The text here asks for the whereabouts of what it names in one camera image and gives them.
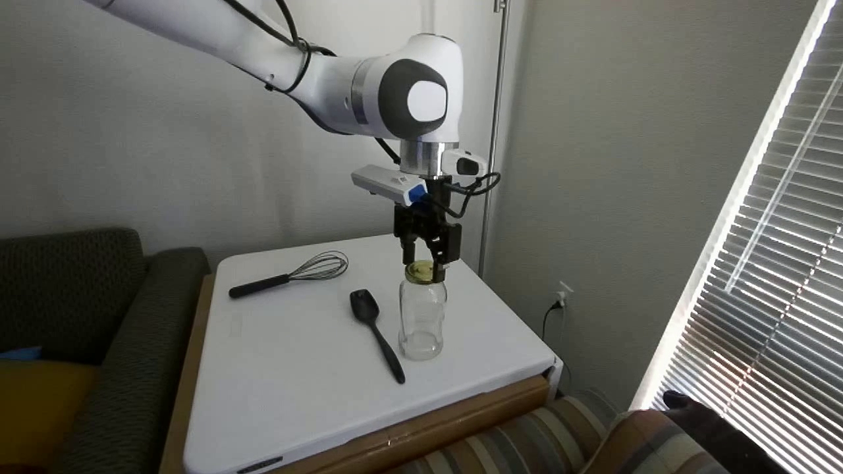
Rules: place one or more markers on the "black plastic spoon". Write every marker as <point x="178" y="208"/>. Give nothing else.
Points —
<point x="366" y="311"/>

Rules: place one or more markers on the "window blinds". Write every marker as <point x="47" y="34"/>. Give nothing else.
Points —
<point x="756" y="329"/>

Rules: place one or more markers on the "striped sofa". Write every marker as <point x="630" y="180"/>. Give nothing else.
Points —
<point x="574" y="437"/>

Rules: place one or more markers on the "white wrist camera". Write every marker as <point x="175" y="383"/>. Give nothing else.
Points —
<point x="392" y="184"/>

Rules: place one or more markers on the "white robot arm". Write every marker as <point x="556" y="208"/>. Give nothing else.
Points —
<point x="410" y="96"/>

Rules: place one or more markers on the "gold metal jar lid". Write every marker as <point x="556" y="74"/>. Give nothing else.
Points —
<point x="423" y="271"/>

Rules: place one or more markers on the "wall power outlet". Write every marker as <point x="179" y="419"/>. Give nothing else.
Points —
<point x="561" y="294"/>

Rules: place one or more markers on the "white foam board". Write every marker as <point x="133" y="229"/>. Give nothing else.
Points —
<point x="291" y="371"/>

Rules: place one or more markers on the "yellow cushion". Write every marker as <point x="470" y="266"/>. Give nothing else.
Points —
<point x="37" y="409"/>

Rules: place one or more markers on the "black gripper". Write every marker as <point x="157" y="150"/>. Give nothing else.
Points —
<point x="427" y="216"/>

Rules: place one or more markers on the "dark grey sofa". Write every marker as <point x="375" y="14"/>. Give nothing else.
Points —
<point x="97" y="299"/>

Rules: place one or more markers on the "clear glass jar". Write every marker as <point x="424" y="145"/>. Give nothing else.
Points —
<point x="423" y="315"/>

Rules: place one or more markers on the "black handled wire whisk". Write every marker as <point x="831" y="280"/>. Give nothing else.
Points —
<point x="327" y="265"/>

